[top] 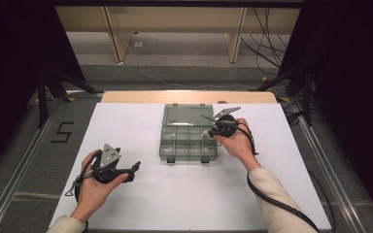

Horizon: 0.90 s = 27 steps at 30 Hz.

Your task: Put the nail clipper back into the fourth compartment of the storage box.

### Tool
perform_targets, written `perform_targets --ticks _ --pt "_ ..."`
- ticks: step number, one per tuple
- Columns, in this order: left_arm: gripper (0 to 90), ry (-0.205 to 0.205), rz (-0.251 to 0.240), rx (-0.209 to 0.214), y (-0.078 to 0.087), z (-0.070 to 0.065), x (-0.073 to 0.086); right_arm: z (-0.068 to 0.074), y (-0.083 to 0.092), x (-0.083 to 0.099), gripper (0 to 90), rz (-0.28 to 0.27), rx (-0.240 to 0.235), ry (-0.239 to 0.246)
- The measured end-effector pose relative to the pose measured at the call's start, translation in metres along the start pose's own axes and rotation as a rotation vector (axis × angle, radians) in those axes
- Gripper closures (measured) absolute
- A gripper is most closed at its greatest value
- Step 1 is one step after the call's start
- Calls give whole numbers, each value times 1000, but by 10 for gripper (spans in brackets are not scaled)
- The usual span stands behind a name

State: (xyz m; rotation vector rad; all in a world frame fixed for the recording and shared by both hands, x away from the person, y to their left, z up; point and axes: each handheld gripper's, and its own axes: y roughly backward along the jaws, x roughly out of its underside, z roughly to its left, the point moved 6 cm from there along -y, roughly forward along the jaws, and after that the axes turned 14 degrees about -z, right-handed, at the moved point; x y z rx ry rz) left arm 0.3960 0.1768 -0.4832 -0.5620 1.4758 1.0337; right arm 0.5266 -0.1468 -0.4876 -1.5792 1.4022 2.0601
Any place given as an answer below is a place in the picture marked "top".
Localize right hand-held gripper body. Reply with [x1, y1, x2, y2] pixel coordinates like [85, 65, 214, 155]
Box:
[208, 106, 242, 139]

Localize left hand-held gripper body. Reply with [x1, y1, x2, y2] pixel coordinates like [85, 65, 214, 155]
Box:
[91, 143, 129, 184]

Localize transparent grey compartment box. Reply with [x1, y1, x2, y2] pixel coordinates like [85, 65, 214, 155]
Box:
[158, 103, 222, 164]

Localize person's right hand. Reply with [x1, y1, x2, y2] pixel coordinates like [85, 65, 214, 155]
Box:
[213, 117, 262, 172]

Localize person's left hand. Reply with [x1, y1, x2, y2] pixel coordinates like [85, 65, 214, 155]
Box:
[71, 150, 130, 223]

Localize white table sheet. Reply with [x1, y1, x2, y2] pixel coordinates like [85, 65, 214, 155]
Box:
[49, 102, 332, 232]

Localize black metal stand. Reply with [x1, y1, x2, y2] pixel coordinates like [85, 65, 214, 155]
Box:
[37, 66, 105, 129]
[249, 66, 314, 127]

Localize light wooden desk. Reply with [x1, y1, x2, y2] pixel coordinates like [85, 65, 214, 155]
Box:
[55, 6, 302, 64]

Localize black overhead beam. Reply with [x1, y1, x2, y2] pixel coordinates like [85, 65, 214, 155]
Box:
[52, 0, 305, 8]

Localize dark curtain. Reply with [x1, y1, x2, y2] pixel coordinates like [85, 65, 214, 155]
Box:
[0, 0, 86, 183]
[278, 0, 373, 227]

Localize left hand-held gripper cable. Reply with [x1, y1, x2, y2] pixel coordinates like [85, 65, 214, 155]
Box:
[64, 150, 100, 233]

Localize hand-held gripper cable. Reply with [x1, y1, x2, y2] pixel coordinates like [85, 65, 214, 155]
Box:
[237, 121, 337, 233]
[64, 150, 100, 233]

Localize white floor cable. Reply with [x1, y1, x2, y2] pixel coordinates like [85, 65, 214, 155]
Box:
[122, 32, 289, 90]

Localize black floor cables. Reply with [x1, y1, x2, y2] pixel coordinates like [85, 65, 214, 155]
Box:
[283, 100, 322, 126]

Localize aluminium floor rail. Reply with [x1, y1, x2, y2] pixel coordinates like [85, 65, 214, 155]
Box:
[0, 96, 64, 233]
[292, 100, 367, 233]

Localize right hand-held gripper cable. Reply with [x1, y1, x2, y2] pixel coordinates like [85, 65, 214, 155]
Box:
[237, 121, 337, 233]

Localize bundle of black hanging cables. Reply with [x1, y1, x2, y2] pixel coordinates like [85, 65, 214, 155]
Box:
[241, 8, 289, 76]

